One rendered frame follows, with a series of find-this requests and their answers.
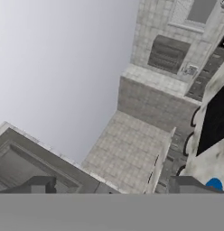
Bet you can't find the black curved handle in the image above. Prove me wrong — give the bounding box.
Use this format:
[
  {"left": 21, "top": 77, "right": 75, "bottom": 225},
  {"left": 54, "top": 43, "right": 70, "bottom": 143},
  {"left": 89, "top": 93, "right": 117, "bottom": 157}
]
[
  {"left": 182, "top": 131, "right": 195, "bottom": 158},
  {"left": 176, "top": 163, "right": 188, "bottom": 177},
  {"left": 190, "top": 105, "right": 202, "bottom": 128}
]

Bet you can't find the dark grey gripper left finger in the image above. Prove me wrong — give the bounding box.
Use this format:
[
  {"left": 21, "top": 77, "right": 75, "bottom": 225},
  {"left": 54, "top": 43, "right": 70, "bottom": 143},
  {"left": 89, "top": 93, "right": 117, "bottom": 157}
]
[{"left": 0, "top": 175, "right": 57, "bottom": 194}]

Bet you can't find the pale drawer cabinet front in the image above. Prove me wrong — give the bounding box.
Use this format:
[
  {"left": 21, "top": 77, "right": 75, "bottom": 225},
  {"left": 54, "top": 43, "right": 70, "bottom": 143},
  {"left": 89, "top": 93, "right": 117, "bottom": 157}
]
[{"left": 143, "top": 126, "right": 178, "bottom": 194}]

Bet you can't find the black flat panel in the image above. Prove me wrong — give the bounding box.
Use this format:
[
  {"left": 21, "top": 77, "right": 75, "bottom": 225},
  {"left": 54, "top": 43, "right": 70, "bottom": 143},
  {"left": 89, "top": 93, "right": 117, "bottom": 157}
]
[{"left": 196, "top": 80, "right": 224, "bottom": 157}]

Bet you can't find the white framed window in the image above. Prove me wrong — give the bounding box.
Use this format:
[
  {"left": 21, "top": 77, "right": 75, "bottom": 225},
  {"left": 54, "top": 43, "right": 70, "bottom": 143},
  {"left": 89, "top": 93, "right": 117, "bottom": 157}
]
[{"left": 168, "top": 0, "right": 221, "bottom": 33}]

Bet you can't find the blue round object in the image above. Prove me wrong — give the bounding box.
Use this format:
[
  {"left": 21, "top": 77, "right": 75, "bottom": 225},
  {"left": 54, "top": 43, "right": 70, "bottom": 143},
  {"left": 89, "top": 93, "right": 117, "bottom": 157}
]
[{"left": 205, "top": 177, "right": 224, "bottom": 192}]

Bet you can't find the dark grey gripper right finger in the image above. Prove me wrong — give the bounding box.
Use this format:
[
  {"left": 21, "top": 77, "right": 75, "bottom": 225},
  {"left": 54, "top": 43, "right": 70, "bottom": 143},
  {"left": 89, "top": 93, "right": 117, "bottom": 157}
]
[{"left": 168, "top": 175, "right": 224, "bottom": 194}]

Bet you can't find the dark grey slatted panel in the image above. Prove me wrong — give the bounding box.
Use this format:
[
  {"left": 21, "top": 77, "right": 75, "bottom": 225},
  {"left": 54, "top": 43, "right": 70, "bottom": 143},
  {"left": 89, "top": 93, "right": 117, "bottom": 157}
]
[{"left": 147, "top": 34, "right": 191, "bottom": 76}]

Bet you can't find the small grey box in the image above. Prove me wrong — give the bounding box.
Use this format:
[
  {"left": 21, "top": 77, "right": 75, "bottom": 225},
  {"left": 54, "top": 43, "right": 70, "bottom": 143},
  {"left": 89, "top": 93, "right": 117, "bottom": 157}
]
[{"left": 180, "top": 63, "right": 200, "bottom": 77}]

